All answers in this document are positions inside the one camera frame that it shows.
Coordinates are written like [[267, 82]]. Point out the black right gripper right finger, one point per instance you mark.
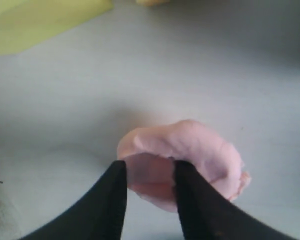
[[205, 214]]

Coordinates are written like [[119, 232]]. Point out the orange cheese wedge toy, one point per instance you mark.
[[150, 3]]

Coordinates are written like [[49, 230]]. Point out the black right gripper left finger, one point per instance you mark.
[[98, 215]]

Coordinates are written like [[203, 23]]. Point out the yellow foam cube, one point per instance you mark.
[[25, 23]]

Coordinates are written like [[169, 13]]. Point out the small pink squishy toy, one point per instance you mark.
[[150, 154]]

